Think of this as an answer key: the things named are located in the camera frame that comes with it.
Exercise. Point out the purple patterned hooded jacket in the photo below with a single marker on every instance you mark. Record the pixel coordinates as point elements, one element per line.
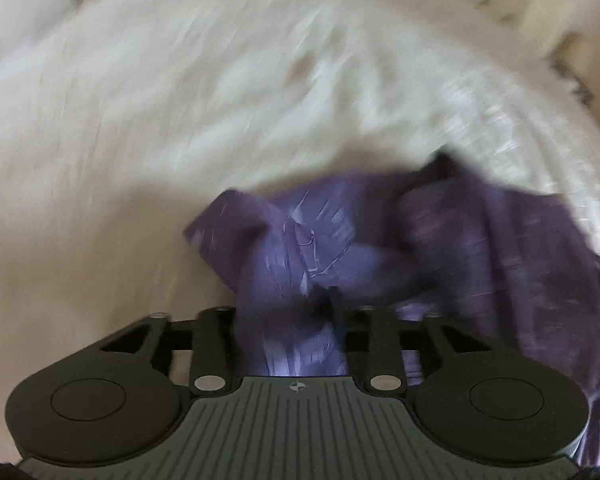
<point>430,260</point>

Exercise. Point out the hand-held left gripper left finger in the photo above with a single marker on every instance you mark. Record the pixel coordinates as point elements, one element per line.
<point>211,340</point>

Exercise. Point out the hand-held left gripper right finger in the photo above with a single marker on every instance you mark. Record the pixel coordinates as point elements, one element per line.
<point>382,345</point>

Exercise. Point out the white floral bedspread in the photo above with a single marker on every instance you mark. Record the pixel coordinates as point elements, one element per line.
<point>180,110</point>

